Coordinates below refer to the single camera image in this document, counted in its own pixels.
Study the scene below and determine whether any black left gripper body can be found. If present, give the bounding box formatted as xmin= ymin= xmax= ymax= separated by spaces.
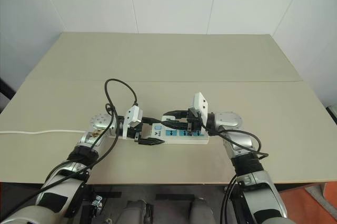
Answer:
xmin=128 ymin=115 xmax=153 ymax=144

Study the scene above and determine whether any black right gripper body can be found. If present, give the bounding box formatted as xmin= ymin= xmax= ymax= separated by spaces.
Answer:
xmin=186 ymin=107 xmax=209 ymax=134

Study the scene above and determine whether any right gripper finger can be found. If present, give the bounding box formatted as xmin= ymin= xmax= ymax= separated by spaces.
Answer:
xmin=162 ymin=119 xmax=189 ymax=129
xmin=163 ymin=108 xmax=190 ymax=119

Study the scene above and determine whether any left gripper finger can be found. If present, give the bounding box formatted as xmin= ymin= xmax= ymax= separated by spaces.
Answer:
xmin=137 ymin=137 xmax=165 ymax=147
xmin=143 ymin=116 xmax=170 ymax=128

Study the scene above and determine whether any white power strip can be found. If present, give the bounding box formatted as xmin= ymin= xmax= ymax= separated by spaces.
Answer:
xmin=115 ymin=115 xmax=210 ymax=146

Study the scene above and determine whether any black bar under table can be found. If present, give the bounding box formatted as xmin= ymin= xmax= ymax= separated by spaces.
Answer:
xmin=155 ymin=194 xmax=195 ymax=201

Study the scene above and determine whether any grey rounded shape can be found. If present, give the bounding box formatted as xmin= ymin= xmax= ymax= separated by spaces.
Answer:
xmin=121 ymin=199 xmax=155 ymax=224
xmin=189 ymin=198 xmax=221 ymax=224

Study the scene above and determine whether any metal clamp under table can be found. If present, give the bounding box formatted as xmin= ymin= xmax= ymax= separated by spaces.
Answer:
xmin=91 ymin=194 xmax=104 ymax=213

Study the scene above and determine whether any dark object beside table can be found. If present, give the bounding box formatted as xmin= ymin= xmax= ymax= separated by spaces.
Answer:
xmin=0 ymin=76 xmax=13 ymax=114

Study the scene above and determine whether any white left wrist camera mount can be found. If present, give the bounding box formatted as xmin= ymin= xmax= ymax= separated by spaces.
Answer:
xmin=121 ymin=105 xmax=144 ymax=140

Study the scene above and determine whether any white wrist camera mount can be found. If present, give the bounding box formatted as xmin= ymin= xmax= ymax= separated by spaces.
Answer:
xmin=121 ymin=105 xmax=144 ymax=140
xmin=192 ymin=91 xmax=210 ymax=120

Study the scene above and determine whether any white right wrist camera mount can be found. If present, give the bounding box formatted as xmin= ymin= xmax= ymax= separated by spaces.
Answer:
xmin=192 ymin=91 xmax=210 ymax=120

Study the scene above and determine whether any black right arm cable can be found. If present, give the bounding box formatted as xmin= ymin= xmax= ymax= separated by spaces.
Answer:
xmin=196 ymin=115 xmax=270 ymax=224

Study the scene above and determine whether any white power strip cord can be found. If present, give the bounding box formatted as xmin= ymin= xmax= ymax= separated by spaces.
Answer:
xmin=0 ymin=128 xmax=88 ymax=136

